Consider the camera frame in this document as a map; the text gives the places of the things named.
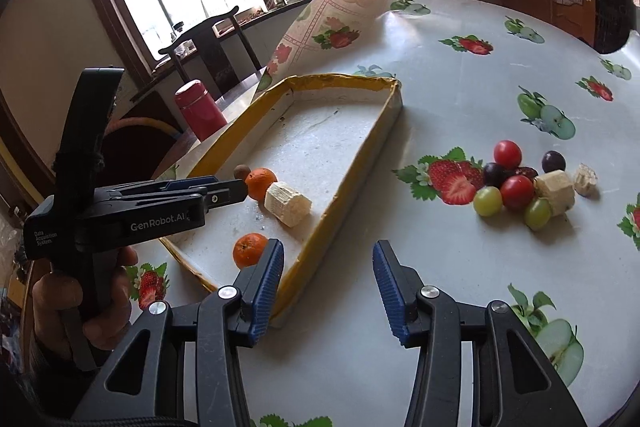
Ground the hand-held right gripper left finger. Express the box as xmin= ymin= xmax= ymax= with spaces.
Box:
xmin=72 ymin=238 xmax=286 ymax=427

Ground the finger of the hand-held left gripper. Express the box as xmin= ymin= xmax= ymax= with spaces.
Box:
xmin=150 ymin=175 xmax=223 ymax=194
xmin=97 ymin=181 xmax=249 ymax=214

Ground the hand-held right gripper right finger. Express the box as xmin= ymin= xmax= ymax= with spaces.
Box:
xmin=371 ymin=239 xmax=588 ymax=427

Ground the mandarin orange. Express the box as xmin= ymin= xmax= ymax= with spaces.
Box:
xmin=232 ymin=232 xmax=271 ymax=271
xmin=244 ymin=167 xmax=278 ymax=202

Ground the yellow-rimmed cardboard tray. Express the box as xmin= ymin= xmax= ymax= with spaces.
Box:
xmin=159 ymin=73 xmax=403 ymax=328

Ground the green grape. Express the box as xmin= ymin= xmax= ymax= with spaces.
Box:
xmin=473 ymin=186 xmax=503 ymax=218
xmin=524 ymin=198 xmax=552 ymax=231

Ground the dark purple grape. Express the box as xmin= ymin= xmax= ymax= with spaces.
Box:
xmin=482 ymin=162 xmax=508 ymax=188
xmin=541 ymin=150 xmax=567 ymax=174

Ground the red cherry tomato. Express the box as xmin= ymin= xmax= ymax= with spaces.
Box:
xmin=500 ymin=175 xmax=536 ymax=211
xmin=493 ymin=140 xmax=523 ymax=169

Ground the person's left forearm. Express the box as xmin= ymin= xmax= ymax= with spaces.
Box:
xmin=10 ymin=337 xmax=108 ymax=423

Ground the person's left hand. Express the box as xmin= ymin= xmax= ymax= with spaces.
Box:
xmin=31 ymin=246 xmax=140 ymax=373

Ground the fruit-print tablecloth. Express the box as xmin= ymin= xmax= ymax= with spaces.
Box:
xmin=122 ymin=0 xmax=640 ymax=427

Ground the red thermos flask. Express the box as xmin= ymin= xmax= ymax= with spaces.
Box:
xmin=174 ymin=79 xmax=228 ymax=142

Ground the rattan chair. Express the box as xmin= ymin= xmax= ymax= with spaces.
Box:
xmin=102 ymin=116 xmax=183 ymax=180

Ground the dark wooden chair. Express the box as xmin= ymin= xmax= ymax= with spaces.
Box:
xmin=157 ymin=5 xmax=263 ymax=100

